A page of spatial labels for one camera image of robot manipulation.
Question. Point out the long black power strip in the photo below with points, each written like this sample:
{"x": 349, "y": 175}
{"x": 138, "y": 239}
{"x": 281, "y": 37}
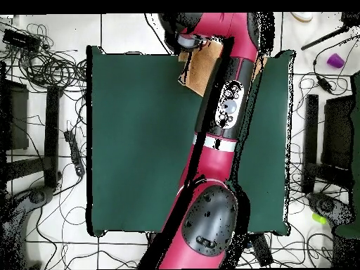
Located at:
{"x": 261, "y": 250}

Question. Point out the purple plastic cup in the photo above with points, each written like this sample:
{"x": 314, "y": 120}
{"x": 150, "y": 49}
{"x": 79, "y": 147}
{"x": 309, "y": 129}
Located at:
{"x": 335, "y": 61}

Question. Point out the dark flat panel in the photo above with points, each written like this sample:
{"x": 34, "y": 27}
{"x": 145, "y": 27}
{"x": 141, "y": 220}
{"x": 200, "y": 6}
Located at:
{"x": 18, "y": 118}
{"x": 337, "y": 132}

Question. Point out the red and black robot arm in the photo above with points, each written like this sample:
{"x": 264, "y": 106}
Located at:
{"x": 213, "y": 168}

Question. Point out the dark green tablecloth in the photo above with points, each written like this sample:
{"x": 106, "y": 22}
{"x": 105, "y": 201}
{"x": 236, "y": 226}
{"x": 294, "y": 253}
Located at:
{"x": 140, "y": 140}

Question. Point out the black power brick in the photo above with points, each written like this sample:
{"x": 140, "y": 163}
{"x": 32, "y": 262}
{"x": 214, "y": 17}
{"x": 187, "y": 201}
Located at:
{"x": 21, "y": 39}

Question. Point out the person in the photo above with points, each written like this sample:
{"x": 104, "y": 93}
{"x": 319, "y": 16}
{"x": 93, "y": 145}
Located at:
{"x": 302, "y": 17}

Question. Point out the grey chair base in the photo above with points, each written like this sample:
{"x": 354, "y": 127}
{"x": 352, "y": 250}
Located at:
{"x": 326, "y": 205}
{"x": 38, "y": 195}

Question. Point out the black floor bar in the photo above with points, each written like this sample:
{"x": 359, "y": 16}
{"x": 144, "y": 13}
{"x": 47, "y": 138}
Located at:
{"x": 311, "y": 140}
{"x": 52, "y": 135}

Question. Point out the small lime green object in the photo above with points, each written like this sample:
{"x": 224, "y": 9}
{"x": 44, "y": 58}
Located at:
{"x": 319, "y": 218}

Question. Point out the black tripod leg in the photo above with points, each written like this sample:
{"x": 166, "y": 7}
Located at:
{"x": 323, "y": 38}

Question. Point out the tan terry towel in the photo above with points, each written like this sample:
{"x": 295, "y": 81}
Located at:
{"x": 202, "y": 67}

